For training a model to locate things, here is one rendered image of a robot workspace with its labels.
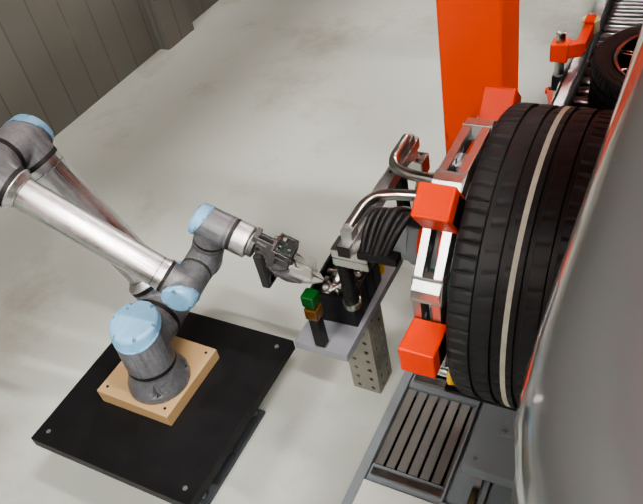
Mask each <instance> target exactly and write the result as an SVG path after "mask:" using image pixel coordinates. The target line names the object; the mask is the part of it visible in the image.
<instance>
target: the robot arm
mask: <svg viewBox="0 0 643 504"><path fill-rule="evenodd" d="M53 140H54V135H53V132H52V130H51V129H50V127H49V126H48V125H47V124H46V123H45V122H44V121H42V120H41V119H39V118H37V117H35V116H32V115H28V114H18V115H15V116H14V117H12V118H11V119H10V120H8V121H6V122H5V123H4V124H3V126H2V127H1V128H0V207H2V208H4V209H5V208H10V207H14V208H16V209H18V210H19V211H21V212H23V213H25V214H26V215H28V216H30V217H32V218H33V219H35V220H37V221H38V222H40V223H42V224H44V225H45V226H47V227H49V228H51V229H52V230H54V231H56V232H58V233H59V234H61V235H63V236H64V237H66V238H68V239H70V240H71V241H73V242H75V243H77V244H78V245H80V246H82V247H84V248H85V249H87V250H89V251H90V252H92V253H94V254H96V255H97V256H99V257H101V258H103V259H104V260H106V261H108V262H109V263H110V264H111V265H112V266H113V267H114V268H115V269H116V270H117V271H118V272H119V273H120V274H121V275H122V276H123V277H124V278H125V279H126V280H127V281H128V282H129V292H130V293H131V294H132V295H133V296H134V297H135V298H136V299H137V301H134V303H127V304H125V305H124V306H122V307H121V308H119V309H118V310H117V311H116V312H115V314H114V315H113V317H112V319H111V320H110V323H109V334H110V337H111V341H112V344H113V346H114V347H115V349H116V351H117V353H118V354H119V356H120V358H121V360H122V362H123V364H124V366H125V368H126V370H127V372H128V380H127V383H128V388H129V391H130V393H131V395H132V396H133V398H134V399H135V400H137V401H138V402H140V403H143V404H147V405H157V404H162V403H165V402H168V401H170V400H172V399H173V398H175V397H176V396H178V395H179V394H180V393H181V392H182V391H183V390H184V389H185V387H186V386H187V384H188V382H189V380H190V376H191V370H190V366H189V364H188V362H187V360H186V358H185V357H184V356H183V355H182V354H180V353H179V352H178V351H176V350H175V348H174V346H173V344H172V341H173V339H174V337H175V335H176V334H177V332H178V330H179V329H180V327H181V325H182V324H183V322H184V320H185V318H186V317H187V315H188V313H189V312H190V310H191V309H192V308H193V307H194V306H195V304H196V303H197V302H198V301H199V299H200V296H201V294H202V292H203V291H204V289H205V287H206V286H207V284H208V282H209V280H210V279H211V278H212V276H213V275H215V274H216V273H217V272H218V271H219V269H220V267H221V265H222V262H223V254H224V250H227V251H229V252H231V253H233V254H235V255H237V256H239V257H241V258H242V257H244V256H245V255H246V256H248V257H251V256H252V255H253V253H255V254H254V255H253V260H254V263H255V266H256V269H257V272H258V275H259V278H260V281H261V284H262V286H263V287H264V288H270V287H271V286H272V285H273V283H274V282H275V280H276V279H277V277H279V278H280V279H282V280H284V281H286V282H290V283H298V284H301V283H303V284H317V283H322V282H323V280H324V278H323V276H322V275H321V273H320V272H319V271H318V270H317V261H316V259H315V258H313V257H308V258H307V259H304V258H303V257H302V256H301V255H300V254H298V253H297V251H298V248H299V246H298V245H299V240H297V239H295V238H292V237H290V236H288V235H286V234H284V233H281V234H280V236H277V238H275V237H276V236H275V237H274V238H272V237H270V236H268V235H266V234H264V233H262V232H263V229H262V228H260V227H258V229H257V227H256V226H254V225H252V224H250V223H248V222H246V221H244V220H242V219H239V218H237V217H235V216H233V215H231V214H229V213H227V212H225V211H223V210H221V209H219V208H216V207H215V206H214V205H213V206H212V205H210V204H207V203H202V204H201V205H200V206H199V207H198V208H197V209H196V211H195V212H194V214H193V215H192V217H191V219H190V221H189V224H188V227H187V230H188V232H189V233H190V234H193V240H192V245H191V248H190V250H189V251H188V253H187V254H186V256H185V258H184V259H183V260H182V261H180V260H179V261H176V260H175V259H168V258H167V257H165V256H163V255H162V254H160V253H158V252H156V251H155V250H153V249H151V248H150V247H148V246H146V244H145V243H144V242H143V241H142V240H141V239H140V238H139V237H138V236H137V235H136V234H135V233H134V232H133V231H132V230H131V228H130V227H129V226H128V225H127V224H126V223H125V222H124V221H123V220H122V219H121V218H120V217H119V216H118V215H117V214H116V212H115V211H114V210H113V209H112V208H111V207H110V206H109V205H108V204H107V203H106V202H105V201H104V200H103V199H102V198H101V197H100V195H99V194H98V193H97V192H96V191H95V190H94V189H93V188H92V187H91V186H90V185H89V184H88V183H87V182H86V181H85V179H84V178H83V177H82V176H81V175H80V174H79V173H78V172H77V171H76V170H75V169H74V168H73V167H72V166H71V165H70V163H69V162H68V161H67V160H66V159H65V158H64V157H63V156H62V155H61V154H60V153H59V151H58V149H57V148H56V147H55V146H54V145H53ZM292 239H293V240H292ZM294 240H295V241H294ZM293 263H294V265H295V267H294V266H291V267H290V269H289V266H290V265H293Z"/></svg>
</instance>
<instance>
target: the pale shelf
mask: <svg viewBox="0 0 643 504"><path fill-rule="evenodd" d="M403 262H404V260H400V262H399V264H398V266H397V267H392V266H387V265H384V268H385V272H384V273H380V274H381V282H380V284H379V286H378V288H377V290H376V292H375V294H374V296H373V298H372V300H371V302H370V304H369V306H368V308H367V310H366V312H365V314H364V316H363V318H362V320H361V322H360V324H359V326H358V327H355V326H351V325H346V324H342V323H337V322H332V321H328V320H324V324H325V328H326V332H327V335H328V339H329V340H330V342H329V344H328V345H327V347H326V349H321V348H318V347H315V341H314V338H313V334H312V330H311V327H310V323H309V320H307V322H306V324H305V325H304V327H303V328H302V330H301V332H300V333H299V335H298V336H297V338H296V340H295V345H296V347H297V348H300V349H303V350H307V351H310V352H314V353H317V354H321V355H324V356H328V357H331V358H335V359H339V360H342V361H346V362H349V360H350V358H351V356H352V354H353V353H354V351H355V349H356V347H357V345H358V344H359V342H360V340H361V338H362V336H363V334H364V333H365V331H366V329H367V327H368V325H369V323H370V322H371V320H372V318H373V316H374V314H375V313H376V311H377V309H378V307H379V305H380V303H381V302H382V300H383V298H384V296H385V294H386V293H387V291H388V289H389V287H390V285H391V283H392V282H393V280H394V278H395V276H396V274H397V273H398V271H399V269H400V267H401V265H402V263H403Z"/></svg>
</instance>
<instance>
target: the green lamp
mask: <svg viewBox="0 0 643 504"><path fill-rule="evenodd" d="M300 299H301V303H302V306H303V307H307V308H311V309H315V308H316V307H317V305H318V304H319V302H320V300H321V299H320V295H319V291H318V290H315V289H311V288H305V290H304V291H303V293H302V294H301V296H300Z"/></svg>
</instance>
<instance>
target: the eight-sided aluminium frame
mask: <svg viewBox="0 0 643 504"><path fill-rule="evenodd" d="M495 124H496V121H495V120H490V119H481V118H471V117H468V118H467V120H466V121H465V122H464V123H462V128H461V130H460V132H459V134H458V135H457V137H456V139H455V141H454V142H453V144H452V146H451V148H450V149H449V151H448V153H447V155H446V156H445V158H444V160H443V161H442V163H441V165H440V167H439V168H438V169H436V171H435V174H434V177H433V179H432V182H431V183H434V184H441V185H448V186H454V187H457V189H458V190H459V191H460V193H461V194H462V196H463V197H464V198H465V197H466V194H467V191H468V188H469V185H470V183H471V181H472V178H473V175H474V173H475V169H476V166H477V163H478V160H479V158H480V155H481V153H482V150H483V148H484V145H485V143H486V141H487V139H488V137H489V135H490V133H491V131H492V129H493V127H494V125H495ZM471 142H473V143H474V144H473V145H472V147H471V149H470V151H469V153H468V155H467V157H466V158H465V160H464V162H463V164H462V166H461V168H460V169H459V171H458V172H456V165H457V164H458V162H459V160H460V158H461V156H462V155H463V153H466V151H467V150H468V148H469V146H470V144H471ZM436 234H437V230H432V229H427V228H423V230H422V235H421V240H420V245H419V250H418V255H417V260H416V265H415V270H414V274H413V275H412V278H411V294H410V300H411V301H412V305H413V313H414V317H416V318H420V319H424V320H428V321H430V312H429V305H432V315H433V322H437V323H441V324H445V325H446V313H447V290H448V278H449V272H450V267H451V262H452V257H453V252H454V247H455V242H456V237H457V234H454V233H449V232H443V234H442V239H441V244H440V249H439V254H438V259H437V264H436V269H435V273H432V272H429V269H430V264H431V259H432V254H433V249H434V244H435V239H436Z"/></svg>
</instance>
